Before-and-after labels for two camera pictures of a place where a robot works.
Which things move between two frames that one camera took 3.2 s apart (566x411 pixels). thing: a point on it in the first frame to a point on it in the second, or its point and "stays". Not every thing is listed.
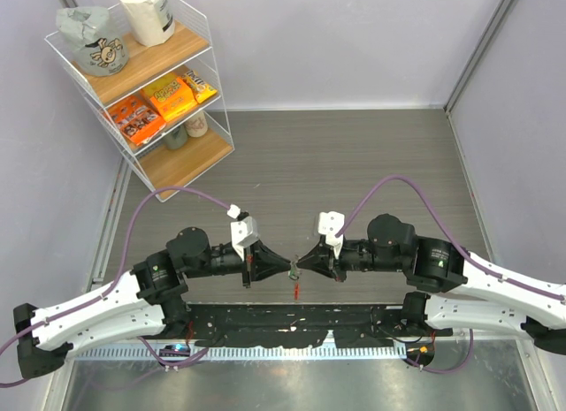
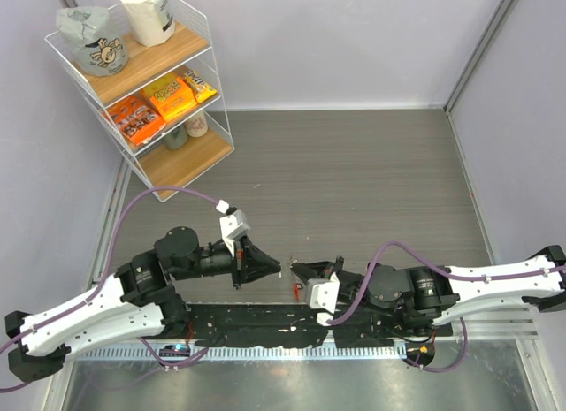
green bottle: x=176 y=138 stays
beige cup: x=197 y=125 stays
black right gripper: x=322 y=259 to x=318 y=269
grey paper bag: x=95 y=39 stays
